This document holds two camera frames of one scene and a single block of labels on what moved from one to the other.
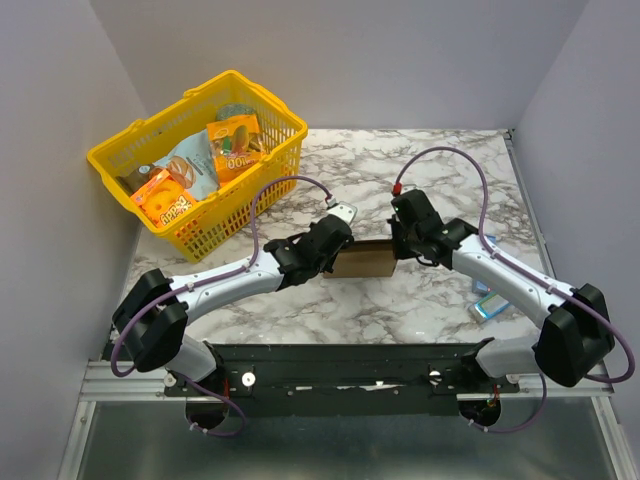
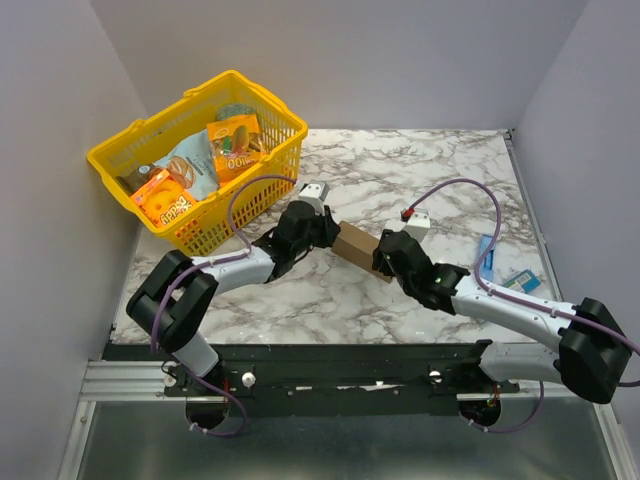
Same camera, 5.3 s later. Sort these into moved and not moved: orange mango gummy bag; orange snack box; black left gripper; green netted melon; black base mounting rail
Moved: black left gripper
Not moved: orange snack box; green netted melon; black base mounting rail; orange mango gummy bag
